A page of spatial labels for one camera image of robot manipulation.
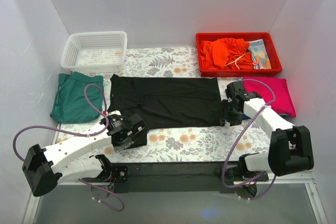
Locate navy blue folded shirt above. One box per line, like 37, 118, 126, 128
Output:
225, 84, 289, 120

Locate red plastic bin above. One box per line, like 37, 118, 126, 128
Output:
195, 33, 282, 77

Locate black t shirt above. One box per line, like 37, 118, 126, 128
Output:
108, 74, 223, 130

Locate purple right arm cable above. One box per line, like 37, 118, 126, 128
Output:
222, 78, 278, 200

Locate white plastic basket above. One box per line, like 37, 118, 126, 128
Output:
60, 31, 128, 73

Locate teal green folded shirt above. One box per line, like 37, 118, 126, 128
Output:
50, 72, 104, 124

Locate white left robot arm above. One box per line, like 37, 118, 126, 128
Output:
22, 111, 149, 197

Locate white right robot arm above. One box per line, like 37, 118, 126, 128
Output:
221, 81, 314, 181

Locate floral patterned table mat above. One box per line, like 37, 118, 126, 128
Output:
60, 47, 270, 163

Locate patterned pastel cloth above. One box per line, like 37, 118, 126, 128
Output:
248, 39, 271, 69

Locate aluminium mounting rail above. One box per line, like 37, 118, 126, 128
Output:
24, 162, 328, 223

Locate orange crumpled shirt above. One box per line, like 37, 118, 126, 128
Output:
199, 38, 254, 70

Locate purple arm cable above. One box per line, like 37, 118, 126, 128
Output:
222, 78, 278, 200
12, 83, 125, 212

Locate magenta folded shirt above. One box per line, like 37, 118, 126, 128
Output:
243, 77, 297, 118

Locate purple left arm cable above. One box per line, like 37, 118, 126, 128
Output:
12, 83, 125, 212

